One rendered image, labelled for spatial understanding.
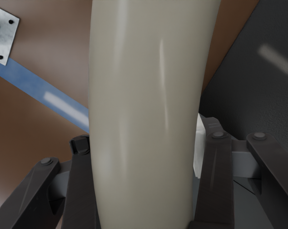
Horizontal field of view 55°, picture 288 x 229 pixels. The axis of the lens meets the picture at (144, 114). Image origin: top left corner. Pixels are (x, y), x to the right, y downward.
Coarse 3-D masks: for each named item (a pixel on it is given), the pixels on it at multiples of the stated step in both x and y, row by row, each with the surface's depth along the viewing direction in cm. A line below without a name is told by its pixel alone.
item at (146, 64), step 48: (96, 0) 6; (144, 0) 5; (192, 0) 5; (96, 48) 6; (144, 48) 6; (192, 48) 6; (96, 96) 7; (144, 96) 6; (192, 96) 6; (96, 144) 7; (144, 144) 6; (192, 144) 7; (96, 192) 8; (144, 192) 7; (192, 192) 8
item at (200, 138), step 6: (198, 114) 16; (198, 120) 15; (198, 126) 15; (198, 132) 14; (204, 132) 14; (198, 138) 14; (204, 138) 14; (198, 144) 14; (204, 144) 14; (198, 150) 15; (198, 156) 15; (198, 162) 15; (198, 168) 15; (198, 174) 15
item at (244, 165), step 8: (208, 120) 17; (216, 120) 17; (208, 128) 16; (216, 128) 16; (232, 144) 14; (240, 144) 14; (232, 152) 13; (240, 152) 13; (248, 152) 13; (232, 160) 13; (240, 160) 13; (248, 160) 13; (240, 168) 13; (248, 168) 13; (256, 168) 13; (240, 176) 14; (248, 176) 13; (256, 176) 13
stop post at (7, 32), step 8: (0, 8) 104; (0, 16) 104; (8, 16) 104; (0, 24) 105; (8, 24) 105; (16, 24) 104; (0, 32) 106; (8, 32) 106; (0, 40) 107; (8, 40) 107; (0, 48) 108; (8, 48) 108; (0, 56) 108; (8, 56) 109
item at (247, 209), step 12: (240, 180) 74; (240, 192) 67; (252, 192) 72; (240, 204) 62; (252, 204) 66; (240, 216) 57; (252, 216) 60; (264, 216) 64; (240, 228) 53; (252, 228) 56; (264, 228) 59
